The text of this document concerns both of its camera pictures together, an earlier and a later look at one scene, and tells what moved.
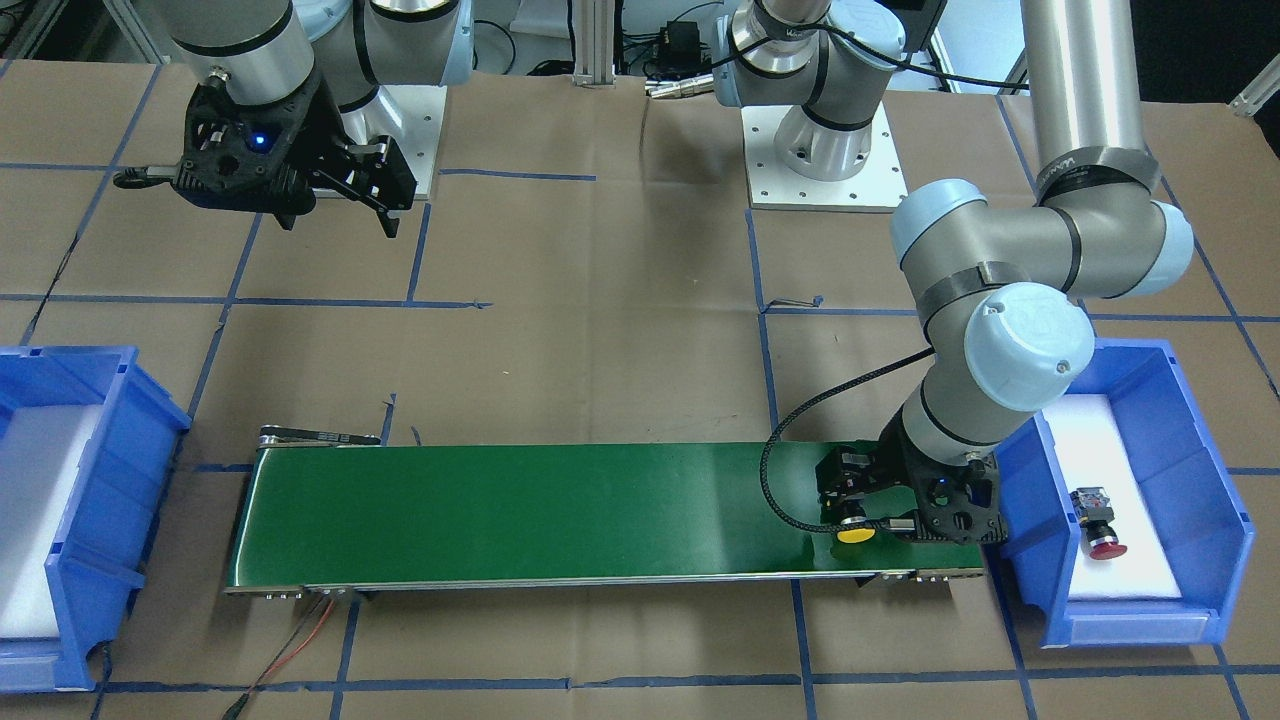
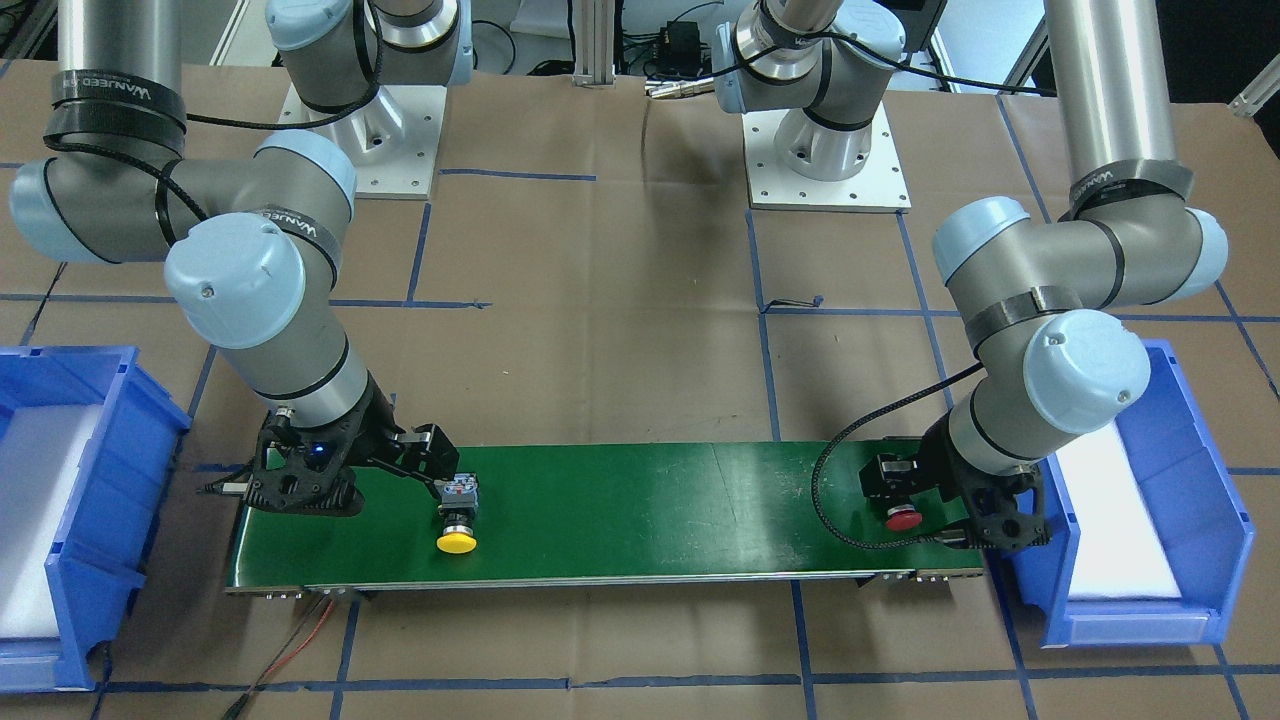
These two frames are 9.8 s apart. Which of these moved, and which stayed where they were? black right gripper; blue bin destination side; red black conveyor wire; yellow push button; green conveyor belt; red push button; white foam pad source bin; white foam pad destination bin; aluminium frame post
Moved: black right gripper; yellow push button; red push button
Stayed: aluminium frame post; blue bin destination side; white foam pad destination bin; green conveyor belt; red black conveyor wire; white foam pad source bin
